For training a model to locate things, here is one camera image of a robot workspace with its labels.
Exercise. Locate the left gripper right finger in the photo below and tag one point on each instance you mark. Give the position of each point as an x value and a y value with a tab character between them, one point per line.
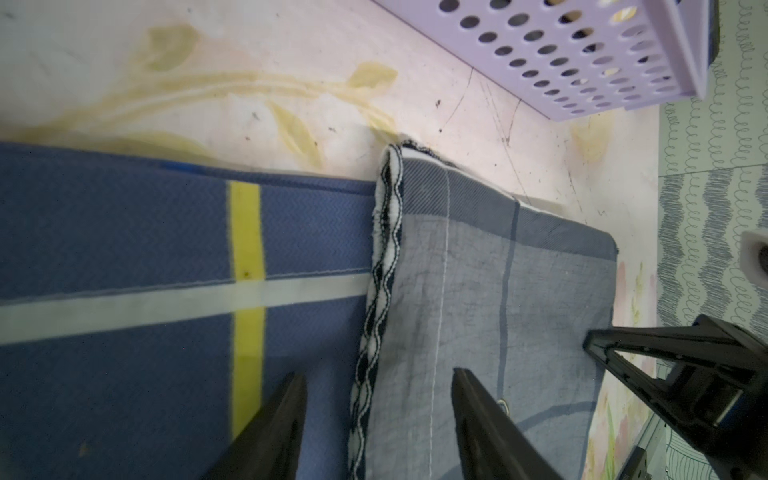
490	445

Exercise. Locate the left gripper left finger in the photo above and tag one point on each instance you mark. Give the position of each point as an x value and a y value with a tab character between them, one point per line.
269	446

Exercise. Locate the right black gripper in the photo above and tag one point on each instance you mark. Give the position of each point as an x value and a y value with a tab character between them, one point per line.
702	380

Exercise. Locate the grey blue plaid pillowcase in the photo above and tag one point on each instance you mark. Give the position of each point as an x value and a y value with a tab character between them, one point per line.
465	275

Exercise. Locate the blue yellow striped pillowcase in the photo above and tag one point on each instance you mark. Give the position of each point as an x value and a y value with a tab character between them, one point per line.
149	308

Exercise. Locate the purple plastic basket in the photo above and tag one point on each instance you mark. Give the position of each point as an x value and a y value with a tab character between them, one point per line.
575	58

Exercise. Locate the black plastic tool case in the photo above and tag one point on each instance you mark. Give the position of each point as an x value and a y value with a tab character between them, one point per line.
714	31

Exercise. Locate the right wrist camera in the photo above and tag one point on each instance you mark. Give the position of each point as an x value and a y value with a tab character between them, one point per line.
753	257

